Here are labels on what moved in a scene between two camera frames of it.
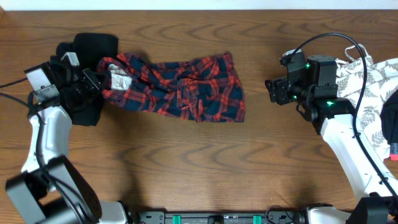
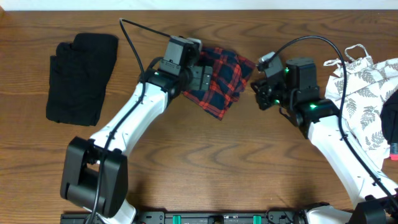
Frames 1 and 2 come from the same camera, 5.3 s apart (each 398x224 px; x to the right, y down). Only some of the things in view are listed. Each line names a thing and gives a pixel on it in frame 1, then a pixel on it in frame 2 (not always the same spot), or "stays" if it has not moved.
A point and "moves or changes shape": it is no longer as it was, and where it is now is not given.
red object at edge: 393,151 stays
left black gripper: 84,79 → 195,83
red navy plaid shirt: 206,88 moves or changes shape
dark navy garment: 389,118 stays
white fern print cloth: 381,79 stays
